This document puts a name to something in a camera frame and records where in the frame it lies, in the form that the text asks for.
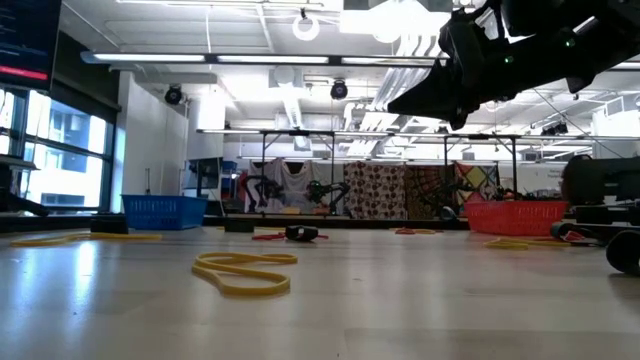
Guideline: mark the black track lights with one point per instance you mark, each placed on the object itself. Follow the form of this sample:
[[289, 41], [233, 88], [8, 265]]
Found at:
[[555, 129]]

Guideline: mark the blue box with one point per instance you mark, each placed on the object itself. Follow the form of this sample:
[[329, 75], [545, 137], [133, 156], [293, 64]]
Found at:
[[230, 166]]

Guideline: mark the dark spiral pattern cloth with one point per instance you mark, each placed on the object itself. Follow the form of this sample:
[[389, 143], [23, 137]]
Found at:
[[425, 190]]

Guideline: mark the large window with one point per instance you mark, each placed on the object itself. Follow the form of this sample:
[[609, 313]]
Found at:
[[65, 170]]

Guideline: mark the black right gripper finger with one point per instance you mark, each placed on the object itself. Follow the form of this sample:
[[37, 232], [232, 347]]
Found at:
[[430, 97]]

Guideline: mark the white ceiling pipes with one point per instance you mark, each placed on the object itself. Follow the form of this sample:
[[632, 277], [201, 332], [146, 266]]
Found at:
[[395, 85]]

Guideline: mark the red plastic basket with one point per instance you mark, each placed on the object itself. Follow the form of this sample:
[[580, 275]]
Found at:
[[515, 218]]

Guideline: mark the black table edge frame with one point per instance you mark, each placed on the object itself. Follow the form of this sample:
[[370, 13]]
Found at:
[[350, 222]]

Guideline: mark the black background desk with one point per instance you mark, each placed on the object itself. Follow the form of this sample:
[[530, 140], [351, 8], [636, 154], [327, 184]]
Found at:
[[605, 214]]

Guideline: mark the brown dotted cloth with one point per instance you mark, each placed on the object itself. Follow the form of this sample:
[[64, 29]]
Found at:
[[375, 190]]

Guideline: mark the blue plastic basket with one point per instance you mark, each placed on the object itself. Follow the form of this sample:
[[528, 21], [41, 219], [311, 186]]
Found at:
[[165, 212]]

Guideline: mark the background black robot arm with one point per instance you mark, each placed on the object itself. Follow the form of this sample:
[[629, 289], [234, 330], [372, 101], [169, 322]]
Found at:
[[265, 187], [325, 190]]

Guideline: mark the overhead light bar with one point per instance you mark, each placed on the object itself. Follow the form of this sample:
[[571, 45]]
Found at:
[[272, 59]]

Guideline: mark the black computer monitor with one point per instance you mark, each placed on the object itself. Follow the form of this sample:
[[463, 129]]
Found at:
[[605, 180]]

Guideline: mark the dark monitor on stand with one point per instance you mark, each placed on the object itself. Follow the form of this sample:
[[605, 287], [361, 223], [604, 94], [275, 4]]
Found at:
[[205, 175]]

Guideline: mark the black ceiling camera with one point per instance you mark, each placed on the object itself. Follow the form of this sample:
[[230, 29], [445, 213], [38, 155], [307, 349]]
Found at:
[[339, 91], [173, 96]]

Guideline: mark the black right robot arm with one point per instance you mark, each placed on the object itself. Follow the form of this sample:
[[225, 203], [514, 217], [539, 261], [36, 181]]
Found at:
[[560, 55]]

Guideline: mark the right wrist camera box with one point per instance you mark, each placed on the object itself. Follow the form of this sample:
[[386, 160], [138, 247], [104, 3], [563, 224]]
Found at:
[[462, 40]]

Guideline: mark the black wall screen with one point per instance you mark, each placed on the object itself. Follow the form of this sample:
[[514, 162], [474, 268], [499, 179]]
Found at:
[[30, 40]]

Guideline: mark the white hanging cloth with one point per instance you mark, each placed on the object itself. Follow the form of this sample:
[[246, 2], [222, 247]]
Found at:
[[290, 172]]

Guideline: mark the colourful geometric cloth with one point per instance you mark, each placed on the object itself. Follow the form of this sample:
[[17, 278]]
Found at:
[[477, 177]]

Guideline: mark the black round object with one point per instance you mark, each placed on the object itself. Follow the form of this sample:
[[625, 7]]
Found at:
[[448, 214]]

